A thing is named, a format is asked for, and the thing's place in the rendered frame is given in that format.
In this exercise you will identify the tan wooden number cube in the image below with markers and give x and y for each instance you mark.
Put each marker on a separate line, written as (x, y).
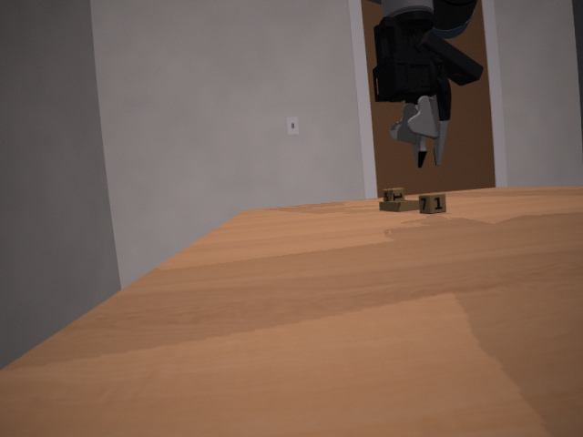
(432, 203)
(393, 195)

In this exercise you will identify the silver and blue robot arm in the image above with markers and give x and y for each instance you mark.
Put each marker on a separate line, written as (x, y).
(451, 18)

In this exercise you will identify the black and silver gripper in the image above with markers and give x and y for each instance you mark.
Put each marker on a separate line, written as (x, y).
(409, 72)

